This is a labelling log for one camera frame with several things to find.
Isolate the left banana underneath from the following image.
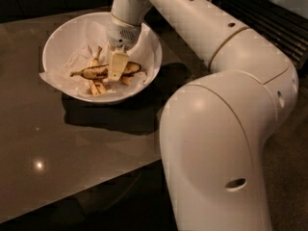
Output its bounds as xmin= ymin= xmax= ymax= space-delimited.
xmin=89 ymin=46 xmax=107 ymax=96

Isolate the right banana underneath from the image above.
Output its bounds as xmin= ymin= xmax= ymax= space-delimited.
xmin=120 ymin=74 xmax=147 ymax=86

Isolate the spotted ripe banana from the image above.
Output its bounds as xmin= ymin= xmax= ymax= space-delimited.
xmin=69 ymin=62 xmax=141 ymax=80

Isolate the white bowl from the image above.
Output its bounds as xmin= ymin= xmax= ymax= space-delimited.
xmin=39 ymin=13 xmax=163 ymax=105

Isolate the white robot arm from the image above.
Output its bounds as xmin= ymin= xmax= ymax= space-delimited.
xmin=108 ymin=0 xmax=298 ymax=231

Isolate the white paper liner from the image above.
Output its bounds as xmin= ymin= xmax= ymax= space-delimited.
xmin=40 ymin=13 xmax=162 ymax=104

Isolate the banana underneath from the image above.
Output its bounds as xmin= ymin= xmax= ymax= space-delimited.
xmin=89 ymin=46 xmax=107 ymax=96
xmin=120 ymin=74 xmax=147 ymax=86

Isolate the dark metal grille fixture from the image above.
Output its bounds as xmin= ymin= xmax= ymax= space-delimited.
xmin=212 ymin=0 xmax=308 ymax=73

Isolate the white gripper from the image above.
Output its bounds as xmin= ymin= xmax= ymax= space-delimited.
xmin=107 ymin=14 xmax=141 ymax=82

